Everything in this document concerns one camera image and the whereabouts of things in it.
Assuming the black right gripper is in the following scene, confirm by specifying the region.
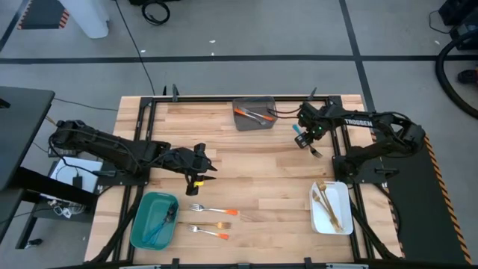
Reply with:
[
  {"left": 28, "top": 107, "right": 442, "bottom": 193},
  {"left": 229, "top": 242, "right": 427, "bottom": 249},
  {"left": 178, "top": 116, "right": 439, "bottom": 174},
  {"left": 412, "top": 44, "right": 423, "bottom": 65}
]
[{"left": 294, "top": 102, "right": 337, "bottom": 149}]

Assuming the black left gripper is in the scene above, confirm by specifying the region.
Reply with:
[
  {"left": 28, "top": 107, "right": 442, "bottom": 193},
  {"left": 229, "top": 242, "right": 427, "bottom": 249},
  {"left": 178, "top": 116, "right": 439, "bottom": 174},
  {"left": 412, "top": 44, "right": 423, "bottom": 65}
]
[{"left": 164, "top": 143, "right": 219, "bottom": 197}]

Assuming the blue-handled dark fork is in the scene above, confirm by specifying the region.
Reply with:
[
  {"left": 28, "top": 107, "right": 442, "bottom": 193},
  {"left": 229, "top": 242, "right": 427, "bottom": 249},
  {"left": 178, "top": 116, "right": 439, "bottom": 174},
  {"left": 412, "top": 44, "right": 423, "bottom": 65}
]
[
  {"left": 141, "top": 203, "right": 179, "bottom": 244},
  {"left": 292, "top": 123, "right": 324, "bottom": 159},
  {"left": 143, "top": 201, "right": 179, "bottom": 240}
]

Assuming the orange-handled silver fork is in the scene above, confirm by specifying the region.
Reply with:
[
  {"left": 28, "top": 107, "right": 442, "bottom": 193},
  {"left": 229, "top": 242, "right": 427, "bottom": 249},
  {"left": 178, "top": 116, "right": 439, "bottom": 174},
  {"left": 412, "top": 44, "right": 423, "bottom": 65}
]
[
  {"left": 186, "top": 224, "right": 230, "bottom": 241},
  {"left": 188, "top": 203, "right": 240, "bottom": 217},
  {"left": 238, "top": 106, "right": 275, "bottom": 122},
  {"left": 233, "top": 107, "right": 268, "bottom": 126}
]

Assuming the grey translucent plastic bin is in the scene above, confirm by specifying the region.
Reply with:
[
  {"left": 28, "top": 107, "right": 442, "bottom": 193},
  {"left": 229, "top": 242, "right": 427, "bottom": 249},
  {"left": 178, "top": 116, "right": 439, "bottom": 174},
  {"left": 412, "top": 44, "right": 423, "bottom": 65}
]
[{"left": 232, "top": 96, "right": 279, "bottom": 132}]

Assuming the teal plastic tray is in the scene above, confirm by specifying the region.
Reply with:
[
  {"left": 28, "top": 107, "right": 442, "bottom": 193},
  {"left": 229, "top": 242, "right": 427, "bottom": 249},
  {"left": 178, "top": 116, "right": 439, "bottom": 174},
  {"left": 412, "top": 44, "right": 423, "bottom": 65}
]
[{"left": 129, "top": 191, "right": 180, "bottom": 251}]

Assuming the white plastic tray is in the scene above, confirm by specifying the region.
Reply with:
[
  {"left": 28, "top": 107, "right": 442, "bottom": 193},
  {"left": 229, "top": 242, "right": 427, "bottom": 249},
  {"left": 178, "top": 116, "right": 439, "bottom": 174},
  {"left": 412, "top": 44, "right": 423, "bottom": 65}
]
[{"left": 308, "top": 181, "right": 355, "bottom": 236}]

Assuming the white flat box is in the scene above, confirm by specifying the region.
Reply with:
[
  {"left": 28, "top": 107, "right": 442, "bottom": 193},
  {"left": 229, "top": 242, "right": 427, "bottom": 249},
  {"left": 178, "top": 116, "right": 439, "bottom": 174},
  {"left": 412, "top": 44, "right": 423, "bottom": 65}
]
[{"left": 49, "top": 156, "right": 104, "bottom": 194}]

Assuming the large black hazard-striped mat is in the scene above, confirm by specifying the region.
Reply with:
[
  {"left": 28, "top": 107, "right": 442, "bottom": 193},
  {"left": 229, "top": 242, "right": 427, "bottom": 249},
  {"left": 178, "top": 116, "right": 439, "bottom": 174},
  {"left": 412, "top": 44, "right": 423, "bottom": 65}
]
[{"left": 379, "top": 130, "right": 474, "bottom": 265}]

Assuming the black power adapter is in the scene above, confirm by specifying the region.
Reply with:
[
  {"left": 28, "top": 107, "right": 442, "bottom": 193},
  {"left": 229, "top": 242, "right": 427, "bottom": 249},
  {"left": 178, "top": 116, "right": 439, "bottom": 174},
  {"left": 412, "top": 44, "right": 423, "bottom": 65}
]
[{"left": 47, "top": 148, "right": 78, "bottom": 158}]

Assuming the black desk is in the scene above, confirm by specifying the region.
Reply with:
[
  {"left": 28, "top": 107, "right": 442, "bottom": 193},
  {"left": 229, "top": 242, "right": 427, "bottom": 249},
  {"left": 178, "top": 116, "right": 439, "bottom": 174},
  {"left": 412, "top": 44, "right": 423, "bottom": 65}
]
[{"left": 0, "top": 86, "right": 56, "bottom": 192}]

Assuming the small black hazard-striped mat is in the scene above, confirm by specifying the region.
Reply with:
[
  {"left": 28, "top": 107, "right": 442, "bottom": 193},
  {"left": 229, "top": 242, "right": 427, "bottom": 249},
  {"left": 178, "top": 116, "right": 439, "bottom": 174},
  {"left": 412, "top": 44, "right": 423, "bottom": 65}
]
[{"left": 16, "top": 0, "right": 71, "bottom": 30}]

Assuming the black aluminium table frame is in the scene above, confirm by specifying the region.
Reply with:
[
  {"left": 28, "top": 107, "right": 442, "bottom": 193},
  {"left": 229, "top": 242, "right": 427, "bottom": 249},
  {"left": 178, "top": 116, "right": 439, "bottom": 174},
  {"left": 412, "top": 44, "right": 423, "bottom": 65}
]
[{"left": 87, "top": 95, "right": 404, "bottom": 269}]

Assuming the long black floor cable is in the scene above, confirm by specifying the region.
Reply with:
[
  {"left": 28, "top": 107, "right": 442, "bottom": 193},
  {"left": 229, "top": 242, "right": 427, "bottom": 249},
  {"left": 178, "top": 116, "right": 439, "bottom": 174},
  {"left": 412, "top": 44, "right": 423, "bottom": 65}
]
[{"left": 114, "top": 0, "right": 157, "bottom": 96}]

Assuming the black vacuum hose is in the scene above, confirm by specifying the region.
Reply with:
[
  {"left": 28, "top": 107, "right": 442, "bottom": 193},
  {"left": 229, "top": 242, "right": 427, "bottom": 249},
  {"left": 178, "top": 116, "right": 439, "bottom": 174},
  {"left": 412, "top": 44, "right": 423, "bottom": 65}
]
[{"left": 435, "top": 28, "right": 478, "bottom": 120}]

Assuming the thin black floor cable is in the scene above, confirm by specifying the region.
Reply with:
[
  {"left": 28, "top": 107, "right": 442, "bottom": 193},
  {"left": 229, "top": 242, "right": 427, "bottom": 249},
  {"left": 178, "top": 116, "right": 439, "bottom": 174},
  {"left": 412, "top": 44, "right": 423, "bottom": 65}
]
[{"left": 54, "top": 97, "right": 120, "bottom": 112}]

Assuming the white cable bundle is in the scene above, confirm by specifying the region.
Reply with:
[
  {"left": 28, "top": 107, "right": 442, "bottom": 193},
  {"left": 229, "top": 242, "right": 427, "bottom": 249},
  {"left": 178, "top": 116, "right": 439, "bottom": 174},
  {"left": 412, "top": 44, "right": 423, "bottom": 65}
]
[{"left": 47, "top": 200, "right": 87, "bottom": 220}]

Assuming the black desk support frame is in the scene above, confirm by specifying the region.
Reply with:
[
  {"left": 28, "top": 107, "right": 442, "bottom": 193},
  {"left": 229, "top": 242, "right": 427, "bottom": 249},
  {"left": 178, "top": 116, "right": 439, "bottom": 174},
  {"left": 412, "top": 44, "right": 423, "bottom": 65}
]
[{"left": 14, "top": 166, "right": 99, "bottom": 250}]

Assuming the coiled black floor cable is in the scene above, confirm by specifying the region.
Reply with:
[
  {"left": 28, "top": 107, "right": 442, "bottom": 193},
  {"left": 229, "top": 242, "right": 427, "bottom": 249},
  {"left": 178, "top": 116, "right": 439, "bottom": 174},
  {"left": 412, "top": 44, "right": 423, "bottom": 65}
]
[{"left": 140, "top": 0, "right": 172, "bottom": 26}]

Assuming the white cylindrical post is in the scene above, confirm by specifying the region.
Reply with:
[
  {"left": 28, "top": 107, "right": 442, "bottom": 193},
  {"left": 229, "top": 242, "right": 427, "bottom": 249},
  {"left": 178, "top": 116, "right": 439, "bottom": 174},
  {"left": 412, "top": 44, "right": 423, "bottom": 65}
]
[{"left": 58, "top": 0, "right": 111, "bottom": 40}]

